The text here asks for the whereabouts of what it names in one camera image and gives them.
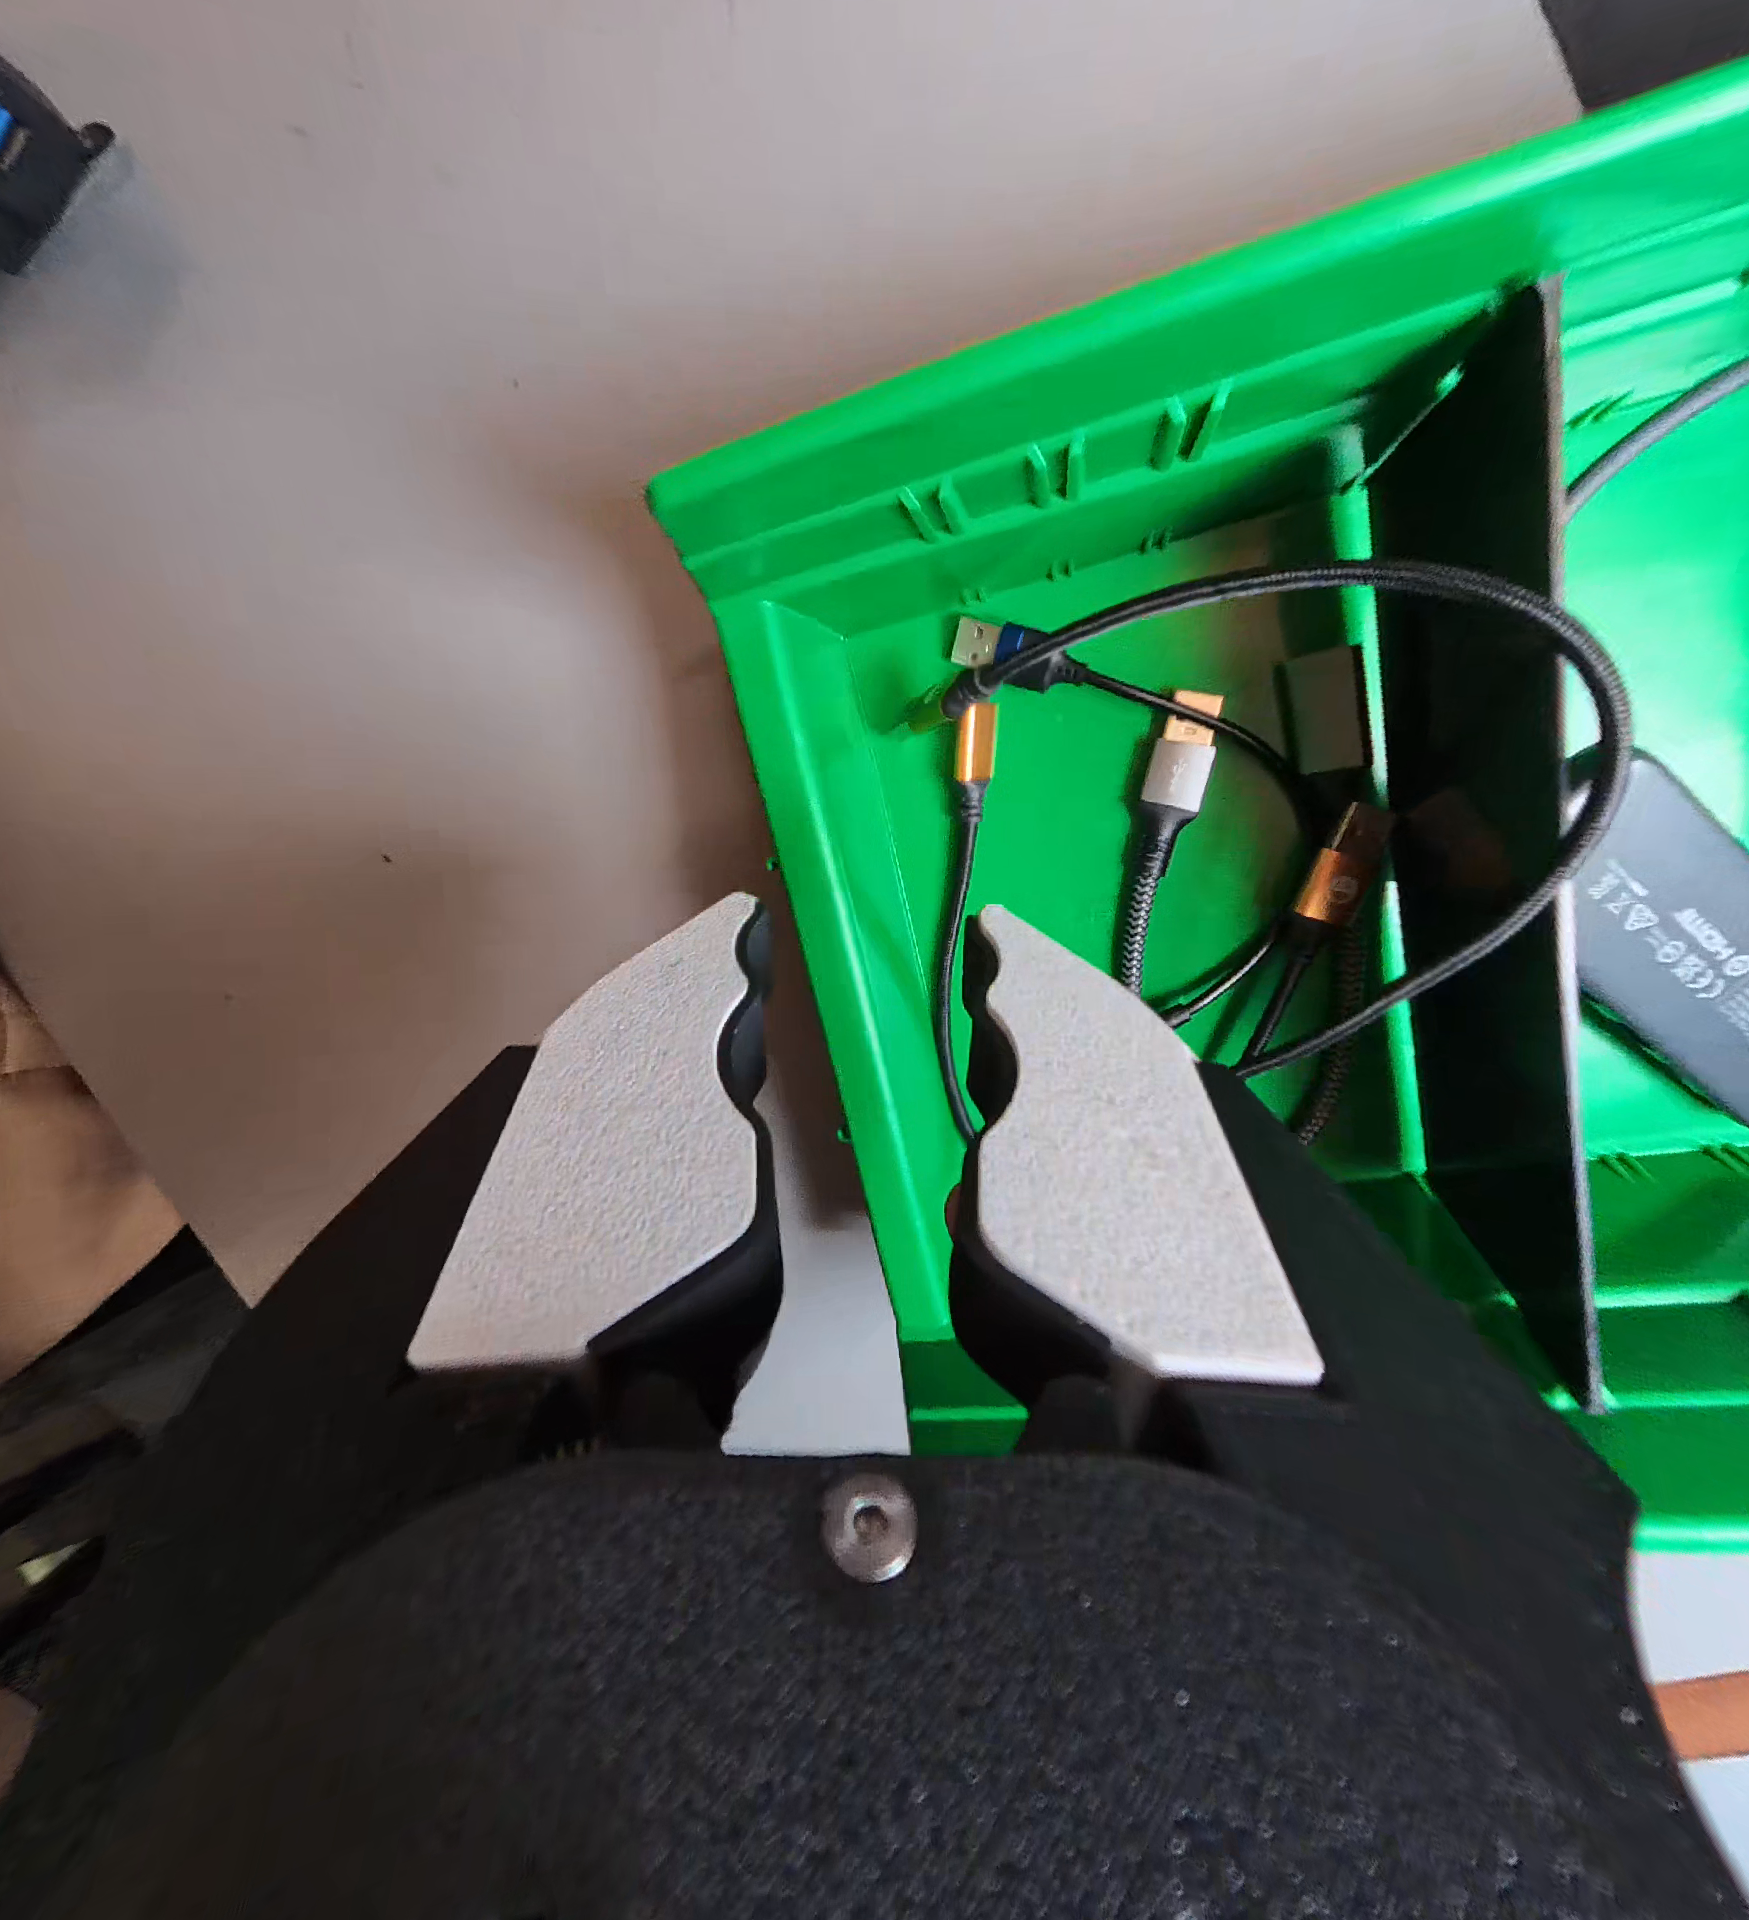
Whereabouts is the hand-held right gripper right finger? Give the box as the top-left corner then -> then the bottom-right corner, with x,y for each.
949,902 -> 1329,1392

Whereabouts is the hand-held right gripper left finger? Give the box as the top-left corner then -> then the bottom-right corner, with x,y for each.
407,892 -> 784,1374

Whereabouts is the green plastic bin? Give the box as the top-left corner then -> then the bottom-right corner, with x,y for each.
647,23 -> 1749,1566

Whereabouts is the dark thick braided usb cable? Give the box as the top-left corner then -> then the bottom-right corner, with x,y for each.
1272,646 -> 1403,1145

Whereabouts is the black slim hub cable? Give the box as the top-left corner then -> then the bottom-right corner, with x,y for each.
1561,334 -> 1749,513

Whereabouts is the black multi-port usb hub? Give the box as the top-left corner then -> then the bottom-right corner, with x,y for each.
0,0 -> 117,278

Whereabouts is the black divider of green bin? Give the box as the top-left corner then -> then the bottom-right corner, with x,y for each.
1363,278 -> 1610,1419

